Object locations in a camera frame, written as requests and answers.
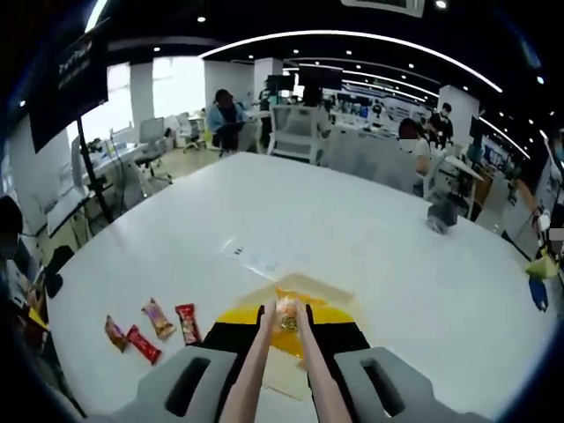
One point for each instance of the tan purple-print food packet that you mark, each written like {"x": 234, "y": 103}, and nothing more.
{"x": 158, "y": 319}

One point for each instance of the grey crumpled cloth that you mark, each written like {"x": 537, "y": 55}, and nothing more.
{"x": 443, "y": 216}

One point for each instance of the bright red food bar packet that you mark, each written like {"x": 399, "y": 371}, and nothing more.
{"x": 143, "y": 346}

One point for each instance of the cream hexagonal container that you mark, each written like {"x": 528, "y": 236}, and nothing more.
{"x": 326, "y": 294}

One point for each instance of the grey office chair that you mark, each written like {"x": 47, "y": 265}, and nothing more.
{"x": 152, "y": 132}

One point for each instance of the yellow cloth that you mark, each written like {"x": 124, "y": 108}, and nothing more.
{"x": 544, "y": 266}

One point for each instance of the thin ceiling light strip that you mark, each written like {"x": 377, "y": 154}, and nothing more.
{"x": 352, "y": 34}

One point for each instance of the ceiling air conditioner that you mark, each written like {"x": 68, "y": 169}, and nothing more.
{"x": 383, "y": 6}

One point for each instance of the brown food packet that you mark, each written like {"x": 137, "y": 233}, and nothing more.
{"x": 115, "y": 334}

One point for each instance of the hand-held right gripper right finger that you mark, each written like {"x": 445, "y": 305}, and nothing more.
{"x": 348, "y": 339}

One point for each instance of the yellow clear pastry food packet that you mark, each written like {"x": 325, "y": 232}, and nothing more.
{"x": 286, "y": 348}

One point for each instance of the black pouch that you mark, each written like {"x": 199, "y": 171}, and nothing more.
{"x": 57, "y": 273}

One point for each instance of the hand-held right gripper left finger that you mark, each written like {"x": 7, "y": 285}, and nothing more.
{"x": 220, "y": 343}

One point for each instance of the large black display screen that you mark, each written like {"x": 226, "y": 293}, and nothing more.
{"x": 66, "y": 88}

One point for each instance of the white mesh office chair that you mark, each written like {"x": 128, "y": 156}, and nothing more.
{"x": 374, "y": 163}
{"x": 295, "y": 132}

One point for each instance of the dark red food bar packet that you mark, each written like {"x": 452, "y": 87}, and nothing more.
{"x": 188, "y": 324}

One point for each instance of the black display stand pole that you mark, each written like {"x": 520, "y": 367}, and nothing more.
{"x": 90, "y": 172}

